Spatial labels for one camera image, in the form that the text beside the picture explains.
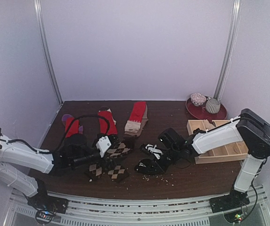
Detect brown argyle sock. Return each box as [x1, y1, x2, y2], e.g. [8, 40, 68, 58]
[106, 142, 132, 183]
[85, 163, 103, 182]

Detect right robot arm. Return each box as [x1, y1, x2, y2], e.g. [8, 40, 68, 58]
[134, 108, 270, 208]

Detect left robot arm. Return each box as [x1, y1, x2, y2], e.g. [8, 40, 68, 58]
[0, 128, 117, 209]

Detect rolled colourful socks in box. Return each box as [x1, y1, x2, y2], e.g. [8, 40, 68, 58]
[193, 128, 205, 134]

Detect red sock far left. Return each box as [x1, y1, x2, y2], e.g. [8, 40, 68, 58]
[65, 117, 79, 138]

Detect purple striped sock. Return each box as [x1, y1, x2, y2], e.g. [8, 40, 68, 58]
[61, 114, 83, 134]

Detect red white sock right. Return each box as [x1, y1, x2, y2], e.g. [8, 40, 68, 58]
[125, 101, 147, 133]

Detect red sock middle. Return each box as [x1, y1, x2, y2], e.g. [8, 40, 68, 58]
[98, 109, 118, 135]

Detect beige sock in box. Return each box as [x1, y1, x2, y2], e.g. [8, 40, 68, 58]
[203, 120, 215, 130]

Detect red round tray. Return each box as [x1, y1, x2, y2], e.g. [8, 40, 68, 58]
[185, 98, 227, 120]

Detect white patterned bowl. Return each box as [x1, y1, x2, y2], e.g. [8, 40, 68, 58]
[190, 93, 207, 106]

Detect grey striped cup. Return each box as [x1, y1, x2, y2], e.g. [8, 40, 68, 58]
[206, 98, 221, 114]

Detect wooden divided organizer box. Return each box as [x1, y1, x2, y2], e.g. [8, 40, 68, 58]
[187, 120, 248, 164]

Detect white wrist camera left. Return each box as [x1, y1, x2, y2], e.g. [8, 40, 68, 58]
[95, 136, 112, 158]

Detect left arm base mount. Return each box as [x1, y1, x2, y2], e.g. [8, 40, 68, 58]
[26, 193, 69, 214]

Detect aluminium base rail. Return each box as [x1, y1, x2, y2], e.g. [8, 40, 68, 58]
[2, 186, 270, 226]

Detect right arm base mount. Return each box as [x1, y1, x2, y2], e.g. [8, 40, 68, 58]
[209, 189, 250, 213]

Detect aluminium frame post right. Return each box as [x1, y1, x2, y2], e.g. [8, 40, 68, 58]
[214, 0, 241, 101]

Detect aluminium frame post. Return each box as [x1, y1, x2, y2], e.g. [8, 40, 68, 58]
[214, 0, 241, 101]
[33, 0, 64, 105]

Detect aluminium frame post left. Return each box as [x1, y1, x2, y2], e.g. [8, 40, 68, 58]
[33, 0, 64, 105]

